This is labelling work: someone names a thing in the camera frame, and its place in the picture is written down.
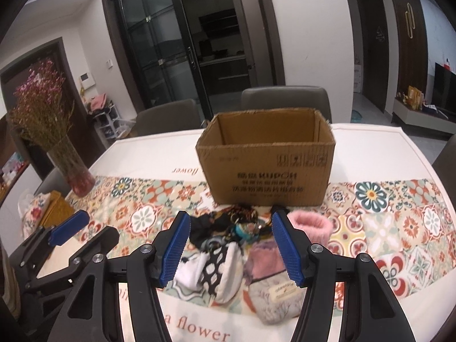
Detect black gold hair tie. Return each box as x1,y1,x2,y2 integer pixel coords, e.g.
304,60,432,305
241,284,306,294
228,203,275,229

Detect white television cabinet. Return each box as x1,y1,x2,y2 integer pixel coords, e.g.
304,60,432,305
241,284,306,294
392,98,456,136

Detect grey floral pink-lined slipper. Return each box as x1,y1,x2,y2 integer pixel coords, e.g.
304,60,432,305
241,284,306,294
243,240,308,325

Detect black television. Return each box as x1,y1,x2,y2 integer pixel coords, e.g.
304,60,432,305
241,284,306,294
435,62,456,115

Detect grey dining chair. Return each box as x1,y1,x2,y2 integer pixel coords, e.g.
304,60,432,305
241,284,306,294
431,142,456,183
240,85,333,125
135,99,204,138
34,167,72,197

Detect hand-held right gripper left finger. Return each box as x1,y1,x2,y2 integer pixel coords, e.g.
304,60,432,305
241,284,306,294
53,211,191,342

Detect dark plain door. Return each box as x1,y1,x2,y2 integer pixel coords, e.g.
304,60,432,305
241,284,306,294
356,0,388,115

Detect pink cloth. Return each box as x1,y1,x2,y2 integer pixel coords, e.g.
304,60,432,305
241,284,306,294
87,93,109,112

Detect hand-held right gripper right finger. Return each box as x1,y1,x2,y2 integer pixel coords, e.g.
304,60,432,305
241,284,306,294
272,210,416,342

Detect brown cardboard box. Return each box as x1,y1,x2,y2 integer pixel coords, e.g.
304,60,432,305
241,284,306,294
195,108,336,207

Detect glass vase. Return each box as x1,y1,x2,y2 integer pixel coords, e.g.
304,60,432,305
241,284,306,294
47,138,96,198

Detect black white polka dot sock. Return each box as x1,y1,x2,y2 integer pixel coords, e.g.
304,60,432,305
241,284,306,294
198,241,246,305

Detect yellow box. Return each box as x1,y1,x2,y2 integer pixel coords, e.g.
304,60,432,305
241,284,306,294
37,190,76,229

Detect black framed glass sliding door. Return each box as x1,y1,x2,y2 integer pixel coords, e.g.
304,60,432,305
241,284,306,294
101,0,289,115

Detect patterned floral tablecloth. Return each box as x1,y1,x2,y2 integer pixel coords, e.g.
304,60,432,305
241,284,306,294
0,123,456,342

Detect yellow packet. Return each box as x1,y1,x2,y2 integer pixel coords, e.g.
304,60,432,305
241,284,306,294
408,85,422,110

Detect white shelf rack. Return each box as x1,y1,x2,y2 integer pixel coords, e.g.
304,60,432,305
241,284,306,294
91,103,122,142

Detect black cloth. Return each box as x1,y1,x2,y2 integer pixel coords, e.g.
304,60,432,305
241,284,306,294
188,214,232,249

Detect teal hair scrunchie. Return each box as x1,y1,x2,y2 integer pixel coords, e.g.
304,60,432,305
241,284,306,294
233,223,261,245

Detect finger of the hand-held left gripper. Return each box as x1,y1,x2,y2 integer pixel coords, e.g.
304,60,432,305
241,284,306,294
25,225,121,294
11,210,91,269

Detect pink fuzzy sock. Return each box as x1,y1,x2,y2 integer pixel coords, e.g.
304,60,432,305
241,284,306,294
287,211,333,256

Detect glass vase dried pink flowers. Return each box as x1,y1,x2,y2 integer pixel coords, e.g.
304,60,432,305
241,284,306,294
0,37,89,186

